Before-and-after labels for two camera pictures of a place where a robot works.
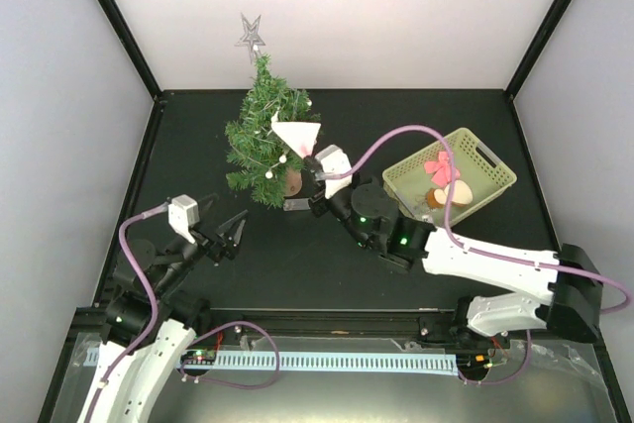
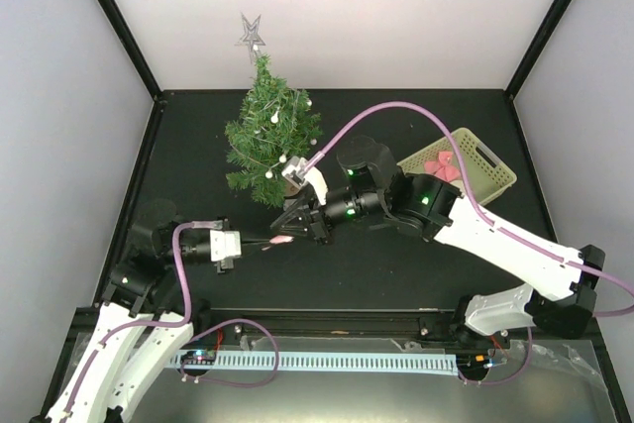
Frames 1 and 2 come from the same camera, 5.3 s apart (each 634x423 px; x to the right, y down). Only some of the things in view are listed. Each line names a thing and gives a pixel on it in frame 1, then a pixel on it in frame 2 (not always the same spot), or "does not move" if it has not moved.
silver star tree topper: x=251 y=37 does not move
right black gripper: x=316 y=203 → x=320 y=227
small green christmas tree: x=261 y=153 does not move
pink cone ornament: x=301 y=136 → x=281 y=239
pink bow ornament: x=441 y=169 does not move
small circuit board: x=198 y=357 does not move
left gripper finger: x=208 y=206 → x=256 y=243
